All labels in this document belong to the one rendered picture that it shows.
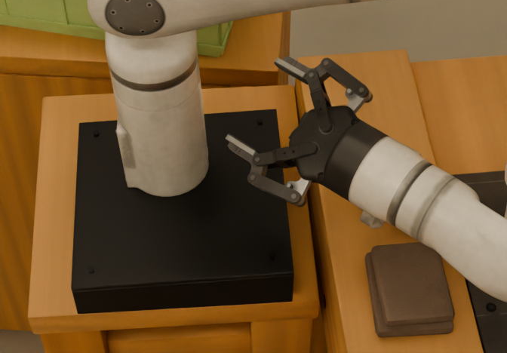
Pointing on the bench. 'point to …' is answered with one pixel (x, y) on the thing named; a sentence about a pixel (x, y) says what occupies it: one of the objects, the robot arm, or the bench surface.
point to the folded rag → (408, 290)
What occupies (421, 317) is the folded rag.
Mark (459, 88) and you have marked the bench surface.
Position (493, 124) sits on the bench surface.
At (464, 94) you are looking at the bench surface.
